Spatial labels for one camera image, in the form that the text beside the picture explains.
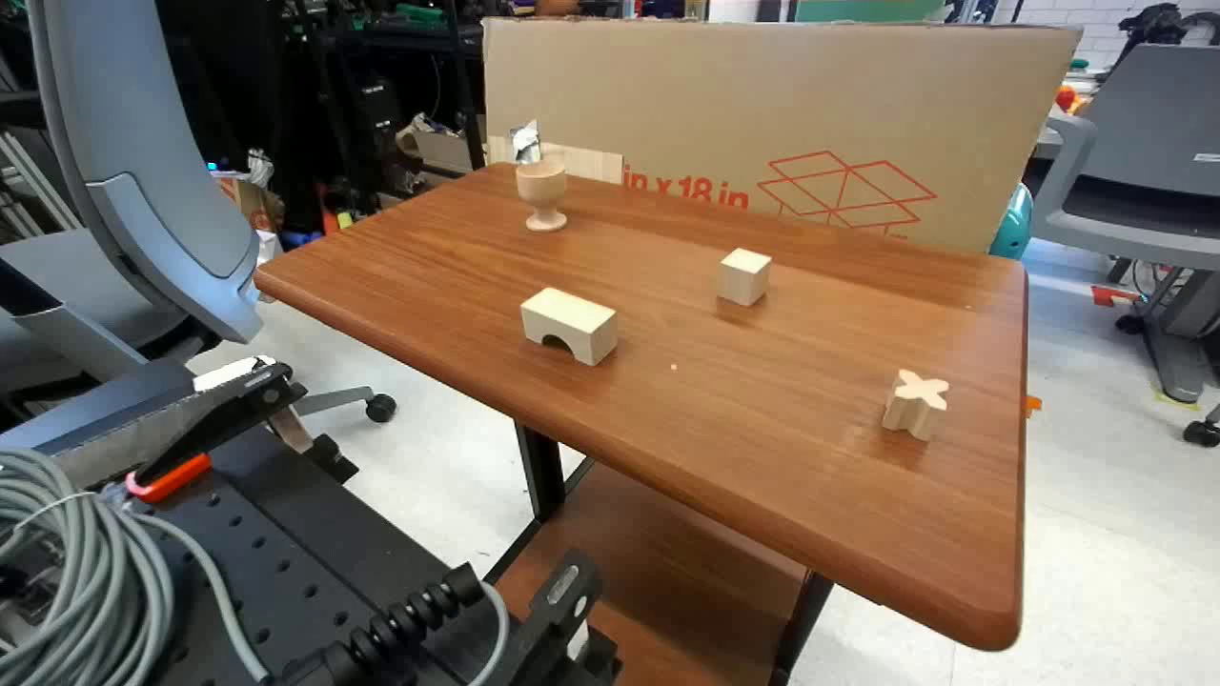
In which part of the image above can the crumpled silver foil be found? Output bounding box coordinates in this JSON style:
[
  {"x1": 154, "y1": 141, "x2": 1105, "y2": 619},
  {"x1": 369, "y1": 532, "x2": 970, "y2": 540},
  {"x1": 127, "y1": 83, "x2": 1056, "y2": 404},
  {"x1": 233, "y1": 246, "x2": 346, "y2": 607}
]
[{"x1": 509, "y1": 117, "x2": 551, "y2": 166}]

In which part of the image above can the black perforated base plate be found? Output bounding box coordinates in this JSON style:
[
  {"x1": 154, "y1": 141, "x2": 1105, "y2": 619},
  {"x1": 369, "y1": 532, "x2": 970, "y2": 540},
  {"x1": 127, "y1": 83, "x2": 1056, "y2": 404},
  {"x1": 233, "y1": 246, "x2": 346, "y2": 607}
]
[{"x1": 127, "y1": 429, "x2": 510, "y2": 686}]

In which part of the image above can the light wooden plank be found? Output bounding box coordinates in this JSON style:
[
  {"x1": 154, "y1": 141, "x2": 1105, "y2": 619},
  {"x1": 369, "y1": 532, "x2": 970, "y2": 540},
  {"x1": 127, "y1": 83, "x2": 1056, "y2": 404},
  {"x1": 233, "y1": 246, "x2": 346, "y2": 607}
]
[{"x1": 490, "y1": 132, "x2": 629, "y2": 189}]

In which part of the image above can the black clamp with orange handle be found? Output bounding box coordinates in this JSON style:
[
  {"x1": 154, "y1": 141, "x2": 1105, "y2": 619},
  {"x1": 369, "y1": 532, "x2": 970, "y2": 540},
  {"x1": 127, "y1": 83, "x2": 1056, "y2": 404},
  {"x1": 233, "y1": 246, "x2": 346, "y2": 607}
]
[{"x1": 124, "y1": 354, "x2": 358, "y2": 511}]

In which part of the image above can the black corrugated conduit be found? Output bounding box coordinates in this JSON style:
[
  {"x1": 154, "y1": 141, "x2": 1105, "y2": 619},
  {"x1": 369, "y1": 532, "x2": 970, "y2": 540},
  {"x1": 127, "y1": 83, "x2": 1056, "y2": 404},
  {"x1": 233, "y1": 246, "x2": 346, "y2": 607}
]
[{"x1": 272, "y1": 567, "x2": 492, "y2": 686}]

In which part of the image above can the grey office chair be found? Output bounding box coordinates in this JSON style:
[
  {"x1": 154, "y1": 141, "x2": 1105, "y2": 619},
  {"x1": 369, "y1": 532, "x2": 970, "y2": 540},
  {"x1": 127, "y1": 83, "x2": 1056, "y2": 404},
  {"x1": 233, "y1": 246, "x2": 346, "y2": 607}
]
[{"x1": 1031, "y1": 38, "x2": 1220, "y2": 448}]

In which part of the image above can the large cardboard box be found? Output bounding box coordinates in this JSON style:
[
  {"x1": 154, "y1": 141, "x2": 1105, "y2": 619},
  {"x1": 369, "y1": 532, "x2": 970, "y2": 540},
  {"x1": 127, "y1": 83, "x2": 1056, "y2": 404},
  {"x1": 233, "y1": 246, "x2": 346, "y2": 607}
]
[{"x1": 477, "y1": 16, "x2": 1088, "y2": 258}]

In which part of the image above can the wooden goblet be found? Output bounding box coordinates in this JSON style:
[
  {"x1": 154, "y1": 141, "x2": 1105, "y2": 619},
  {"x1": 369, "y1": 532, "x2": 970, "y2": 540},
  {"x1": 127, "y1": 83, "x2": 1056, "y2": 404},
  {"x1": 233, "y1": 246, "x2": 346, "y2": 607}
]
[{"x1": 510, "y1": 152, "x2": 574, "y2": 235}]

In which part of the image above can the wooden table lower shelf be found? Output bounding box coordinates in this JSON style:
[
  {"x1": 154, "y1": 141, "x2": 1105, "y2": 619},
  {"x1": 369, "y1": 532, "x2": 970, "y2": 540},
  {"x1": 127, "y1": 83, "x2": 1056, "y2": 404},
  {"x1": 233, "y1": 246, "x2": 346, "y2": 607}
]
[{"x1": 492, "y1": 456, "x2": 818, "y2": 686}]

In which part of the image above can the black storage rack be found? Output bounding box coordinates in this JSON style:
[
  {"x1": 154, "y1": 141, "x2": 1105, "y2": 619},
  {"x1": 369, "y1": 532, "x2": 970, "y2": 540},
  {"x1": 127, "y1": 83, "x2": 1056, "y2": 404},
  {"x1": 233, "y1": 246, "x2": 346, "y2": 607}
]
[{"x1": 158, "y1": 0, "x2": 490, "y2": 246}]

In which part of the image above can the wooden cross block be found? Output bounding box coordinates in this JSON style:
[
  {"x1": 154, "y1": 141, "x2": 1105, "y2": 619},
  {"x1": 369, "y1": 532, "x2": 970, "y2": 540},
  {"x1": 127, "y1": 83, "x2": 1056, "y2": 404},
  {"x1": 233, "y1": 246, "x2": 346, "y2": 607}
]
[{"x1": 876, "y1": 366, "x2": 955, "y2": 445}]

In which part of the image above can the wooden arch block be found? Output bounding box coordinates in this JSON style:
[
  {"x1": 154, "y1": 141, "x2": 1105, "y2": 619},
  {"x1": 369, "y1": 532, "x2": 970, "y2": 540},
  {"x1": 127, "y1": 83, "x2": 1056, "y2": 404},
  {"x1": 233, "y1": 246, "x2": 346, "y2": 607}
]
[{"x1": 519, "y1": 285, "x2": 627, "y2": 368}]

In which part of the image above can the grey chair leg with caster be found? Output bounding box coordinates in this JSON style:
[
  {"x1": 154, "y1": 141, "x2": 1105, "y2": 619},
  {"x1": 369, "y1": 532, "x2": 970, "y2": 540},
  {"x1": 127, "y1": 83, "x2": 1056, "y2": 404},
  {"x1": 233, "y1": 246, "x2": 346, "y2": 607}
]
[{"x1": 299, "y1": 382, "x2": 399, "y2": 428}]

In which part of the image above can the black table frame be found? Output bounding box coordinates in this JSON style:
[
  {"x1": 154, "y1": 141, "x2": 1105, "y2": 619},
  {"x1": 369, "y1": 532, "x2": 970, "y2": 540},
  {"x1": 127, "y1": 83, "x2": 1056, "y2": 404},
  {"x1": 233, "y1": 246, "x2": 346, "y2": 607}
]
[{"x1": 510, "y1": 419, "x2": 840, "y2": 686}]

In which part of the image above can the grey cable coil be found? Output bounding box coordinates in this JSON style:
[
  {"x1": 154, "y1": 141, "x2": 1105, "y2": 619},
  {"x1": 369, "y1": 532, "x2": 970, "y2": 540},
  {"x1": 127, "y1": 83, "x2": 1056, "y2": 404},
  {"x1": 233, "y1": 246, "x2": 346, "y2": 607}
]
[{"x1": 0, "y1": 445, "x2": 272, "y2": 686}]

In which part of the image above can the wooden cube block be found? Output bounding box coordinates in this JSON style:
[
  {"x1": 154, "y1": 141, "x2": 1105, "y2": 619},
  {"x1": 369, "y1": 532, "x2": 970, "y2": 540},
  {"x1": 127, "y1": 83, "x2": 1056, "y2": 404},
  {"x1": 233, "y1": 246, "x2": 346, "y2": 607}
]
[{"x1": 713, "y1": 243, "x2": 773, "y2": 310}]

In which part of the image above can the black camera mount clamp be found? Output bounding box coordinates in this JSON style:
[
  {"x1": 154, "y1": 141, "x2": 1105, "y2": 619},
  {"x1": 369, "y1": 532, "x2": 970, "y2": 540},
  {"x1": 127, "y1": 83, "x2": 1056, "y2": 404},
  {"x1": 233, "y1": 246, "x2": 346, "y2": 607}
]
[{"x1": 499, "y1": 544, "x2": 627, "y2": 686}]

